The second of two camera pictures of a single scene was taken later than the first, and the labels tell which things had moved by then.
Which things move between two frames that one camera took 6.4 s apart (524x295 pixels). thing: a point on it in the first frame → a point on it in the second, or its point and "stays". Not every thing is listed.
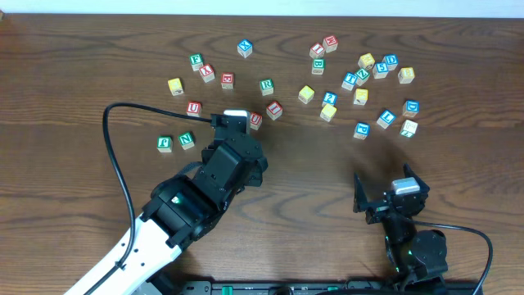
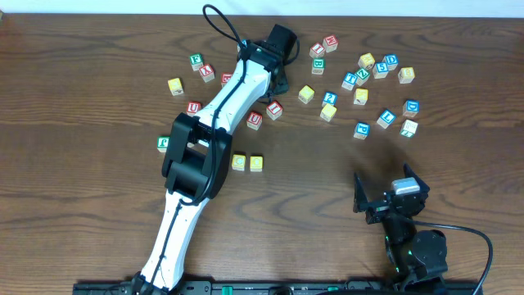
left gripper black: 231,135 → 277,86
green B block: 318,66 stays
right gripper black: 381,206 stays
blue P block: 362,130 stays
